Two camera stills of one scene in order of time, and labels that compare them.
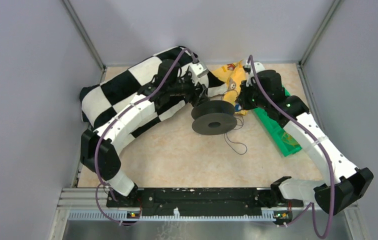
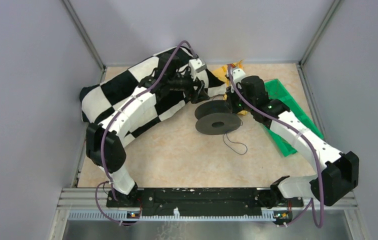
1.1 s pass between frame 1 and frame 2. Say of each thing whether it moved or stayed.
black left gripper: stayed
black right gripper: moved
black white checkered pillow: stayed
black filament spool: stayed
